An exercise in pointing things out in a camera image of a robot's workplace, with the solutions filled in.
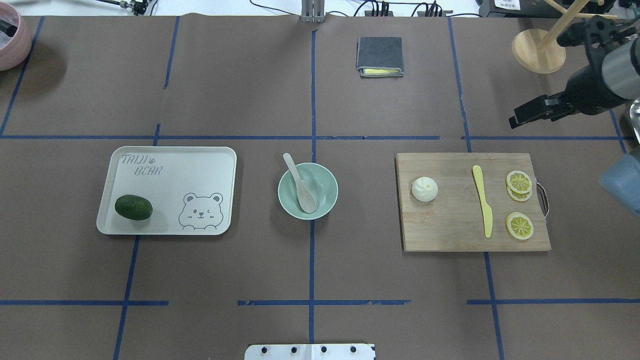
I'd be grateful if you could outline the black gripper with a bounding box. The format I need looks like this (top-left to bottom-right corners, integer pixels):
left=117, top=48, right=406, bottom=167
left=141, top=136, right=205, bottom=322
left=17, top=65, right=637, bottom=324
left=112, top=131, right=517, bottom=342
left=509, top=66, right=626, bottom=129

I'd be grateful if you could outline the white steamed bun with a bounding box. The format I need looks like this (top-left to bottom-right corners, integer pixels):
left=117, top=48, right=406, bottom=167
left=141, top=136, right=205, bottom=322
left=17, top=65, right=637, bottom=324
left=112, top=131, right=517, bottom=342
left=411, top=177, right=439, bottom=203

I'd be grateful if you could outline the white plastic spoon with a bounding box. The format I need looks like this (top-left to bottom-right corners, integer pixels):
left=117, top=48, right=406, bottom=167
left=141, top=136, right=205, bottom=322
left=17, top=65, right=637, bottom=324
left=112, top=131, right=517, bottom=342
left=282, top=152, right=317, bottom=214

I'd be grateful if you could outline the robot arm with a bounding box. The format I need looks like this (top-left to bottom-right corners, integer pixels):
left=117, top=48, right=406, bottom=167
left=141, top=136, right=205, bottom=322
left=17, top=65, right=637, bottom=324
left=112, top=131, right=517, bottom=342
left=509, top=38, right=640, bottom=217

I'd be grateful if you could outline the light green bowl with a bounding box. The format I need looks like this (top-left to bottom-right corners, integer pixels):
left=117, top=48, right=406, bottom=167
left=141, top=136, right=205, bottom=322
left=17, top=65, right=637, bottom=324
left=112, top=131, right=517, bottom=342
left=278, top=162, right=339, bottom=221

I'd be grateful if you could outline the pink bowl with ice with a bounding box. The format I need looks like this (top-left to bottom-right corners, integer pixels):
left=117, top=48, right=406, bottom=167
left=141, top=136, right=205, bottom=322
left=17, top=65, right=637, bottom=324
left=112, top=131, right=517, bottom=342
left=0, top=2, right=32, bottom=72

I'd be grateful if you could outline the upper top lemon slice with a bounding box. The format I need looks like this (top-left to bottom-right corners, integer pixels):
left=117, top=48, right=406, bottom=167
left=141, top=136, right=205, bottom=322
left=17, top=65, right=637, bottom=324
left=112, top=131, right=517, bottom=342
left=505, top=170, right=533, bottom=194

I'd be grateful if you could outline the lemon slice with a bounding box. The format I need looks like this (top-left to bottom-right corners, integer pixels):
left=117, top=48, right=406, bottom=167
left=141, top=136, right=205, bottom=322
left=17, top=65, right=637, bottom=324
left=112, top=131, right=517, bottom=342
left=506, top=187, right=532, bottom=202
left=505, top=211, right=534, bottom=240
left=505, top=170, right=533, bottom=194

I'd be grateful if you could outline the wooden mug tree stand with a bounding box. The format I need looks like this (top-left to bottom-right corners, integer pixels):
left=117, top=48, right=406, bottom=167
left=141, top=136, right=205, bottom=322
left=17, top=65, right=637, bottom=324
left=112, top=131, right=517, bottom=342
left=510, top=0, right=596, bottom=75

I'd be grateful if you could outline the yellow plastic knife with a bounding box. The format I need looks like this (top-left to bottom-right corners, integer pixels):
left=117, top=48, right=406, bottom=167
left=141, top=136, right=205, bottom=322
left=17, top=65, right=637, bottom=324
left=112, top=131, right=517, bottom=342
left=471, top=164, right=494, bottom=239

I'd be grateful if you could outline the upper bottom lemon slice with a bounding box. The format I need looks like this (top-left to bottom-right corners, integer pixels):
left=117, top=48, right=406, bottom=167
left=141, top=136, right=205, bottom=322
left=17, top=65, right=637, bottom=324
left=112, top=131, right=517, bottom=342
left=506, top=187, right=532, bottom=202

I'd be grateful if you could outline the lower lemon slice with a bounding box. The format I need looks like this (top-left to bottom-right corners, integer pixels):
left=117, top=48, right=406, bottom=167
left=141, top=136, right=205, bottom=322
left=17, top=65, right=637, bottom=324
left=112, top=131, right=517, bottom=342
left=505, top=211, right=534, bottom=240

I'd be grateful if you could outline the metal scoop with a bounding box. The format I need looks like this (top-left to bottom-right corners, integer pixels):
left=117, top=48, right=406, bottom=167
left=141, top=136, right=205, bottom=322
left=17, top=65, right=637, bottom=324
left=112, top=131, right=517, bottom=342
left=626, top=98, right=640, bottom=145

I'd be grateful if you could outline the wooden cutting board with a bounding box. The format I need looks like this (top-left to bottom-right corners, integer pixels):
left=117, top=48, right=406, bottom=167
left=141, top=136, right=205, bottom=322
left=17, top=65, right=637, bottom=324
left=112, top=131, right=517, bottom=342
left=395, top=152, right=552, bottom=252

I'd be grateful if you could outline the white bear serving tray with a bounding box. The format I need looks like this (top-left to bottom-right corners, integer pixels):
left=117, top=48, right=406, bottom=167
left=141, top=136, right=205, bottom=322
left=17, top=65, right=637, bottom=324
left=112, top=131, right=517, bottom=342
left=96, top=146, right=237, bottom=236

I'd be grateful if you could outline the green avocado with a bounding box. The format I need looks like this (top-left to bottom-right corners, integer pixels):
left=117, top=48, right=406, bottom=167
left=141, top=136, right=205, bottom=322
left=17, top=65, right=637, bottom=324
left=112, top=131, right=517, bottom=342
left=114, top=194, right=154, bottom=221

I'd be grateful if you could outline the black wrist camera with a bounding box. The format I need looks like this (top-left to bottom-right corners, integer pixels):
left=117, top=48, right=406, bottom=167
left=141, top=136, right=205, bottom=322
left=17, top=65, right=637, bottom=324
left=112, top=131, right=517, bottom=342
left=557, top=14, right=639, bottom=52

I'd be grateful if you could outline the aluminium frame post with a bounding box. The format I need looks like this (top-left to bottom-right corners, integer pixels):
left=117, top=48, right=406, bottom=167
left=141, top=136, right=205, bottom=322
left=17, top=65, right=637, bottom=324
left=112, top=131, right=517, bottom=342
left=301, top=0, right=326, bottom=24

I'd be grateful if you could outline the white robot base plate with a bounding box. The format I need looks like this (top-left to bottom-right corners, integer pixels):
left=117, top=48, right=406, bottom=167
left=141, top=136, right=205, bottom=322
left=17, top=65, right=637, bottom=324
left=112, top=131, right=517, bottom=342
left=244, top=342, right=377, bottom=360

